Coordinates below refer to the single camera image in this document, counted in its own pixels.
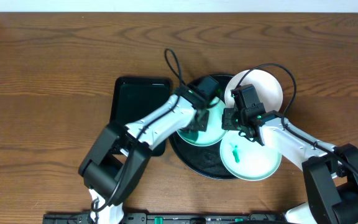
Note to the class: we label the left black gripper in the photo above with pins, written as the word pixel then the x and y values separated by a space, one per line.
pixel 199 123

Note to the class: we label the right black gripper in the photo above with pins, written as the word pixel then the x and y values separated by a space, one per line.
pixel 228 112

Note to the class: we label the mint green plate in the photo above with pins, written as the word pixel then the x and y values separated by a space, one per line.
pixel 214 132
pixel 248 160

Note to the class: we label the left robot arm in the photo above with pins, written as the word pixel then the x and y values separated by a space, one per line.
pixel 117 160

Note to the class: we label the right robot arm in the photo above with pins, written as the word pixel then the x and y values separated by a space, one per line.
pixel 330 172

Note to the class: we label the black round tray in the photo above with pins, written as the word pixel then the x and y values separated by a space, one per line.
pixel 204 160

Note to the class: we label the black rectangular tray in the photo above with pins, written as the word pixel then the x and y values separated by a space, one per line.
pixel 136 97

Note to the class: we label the white pink plate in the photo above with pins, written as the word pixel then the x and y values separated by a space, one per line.
pixel 267 87

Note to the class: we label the mint green plate front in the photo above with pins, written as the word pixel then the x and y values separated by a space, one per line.
pixel 248 160

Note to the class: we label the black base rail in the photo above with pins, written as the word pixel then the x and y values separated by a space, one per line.
pixel 143 218

